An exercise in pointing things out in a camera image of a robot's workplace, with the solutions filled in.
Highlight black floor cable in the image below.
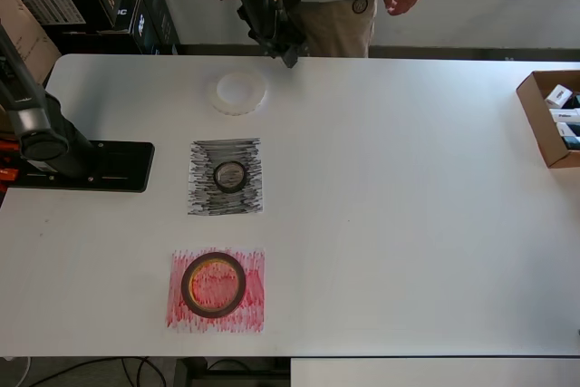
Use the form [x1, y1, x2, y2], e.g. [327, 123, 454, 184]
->
[26, 356, 132, 387]
[120, 356, 172, 387]

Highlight person in grey shirt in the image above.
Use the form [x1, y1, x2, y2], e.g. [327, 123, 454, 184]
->
[266, 0, 392, 59]

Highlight black box white print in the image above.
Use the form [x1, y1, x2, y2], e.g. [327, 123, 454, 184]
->
[144, 0, 182, 56]

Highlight black box white letters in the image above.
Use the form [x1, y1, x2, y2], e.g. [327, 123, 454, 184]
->
[97, 0, 158, 55]

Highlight white and teal box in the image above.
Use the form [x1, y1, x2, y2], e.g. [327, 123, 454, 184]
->
[556, 122, 580, 151]

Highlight small white box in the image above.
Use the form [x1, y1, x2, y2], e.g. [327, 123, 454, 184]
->
[545, 83, 573, 108]

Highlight keyboard picture box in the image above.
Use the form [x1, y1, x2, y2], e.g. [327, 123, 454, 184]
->
[20, 0, 88, 28]

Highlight white floor cable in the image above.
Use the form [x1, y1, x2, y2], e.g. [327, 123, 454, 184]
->
[15, 356, 34, 387]

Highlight black scribbled paper sheet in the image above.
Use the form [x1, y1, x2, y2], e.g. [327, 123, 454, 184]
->
[187, 136, 264, 217]

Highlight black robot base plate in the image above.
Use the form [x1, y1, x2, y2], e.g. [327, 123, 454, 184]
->
[13, 140, 155, 194]

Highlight red scribbled paper sheet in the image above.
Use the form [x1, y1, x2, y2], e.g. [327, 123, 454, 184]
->
[163, 246, 266, 336]

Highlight red tape roll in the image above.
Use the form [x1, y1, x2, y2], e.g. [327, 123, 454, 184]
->
[179, 251, 248, 318]

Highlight white tape roll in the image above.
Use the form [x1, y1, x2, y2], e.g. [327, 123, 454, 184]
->
[203, 70, 268, 118]

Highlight white labelled box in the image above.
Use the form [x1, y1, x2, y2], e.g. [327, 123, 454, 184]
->
[548, 108, 580, 124]

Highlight open brown cardboard box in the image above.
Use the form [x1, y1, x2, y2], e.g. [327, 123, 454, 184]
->
[516, 70, 580, 169]

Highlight black tape roll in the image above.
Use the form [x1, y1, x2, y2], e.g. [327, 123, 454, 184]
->
[212, 160, 248, 194]

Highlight large GX760A cardboard box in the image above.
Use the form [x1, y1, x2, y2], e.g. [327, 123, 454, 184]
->
[0, 0, 61, 89]

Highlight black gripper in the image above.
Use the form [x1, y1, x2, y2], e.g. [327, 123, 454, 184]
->
[237, 1, 313, 71]

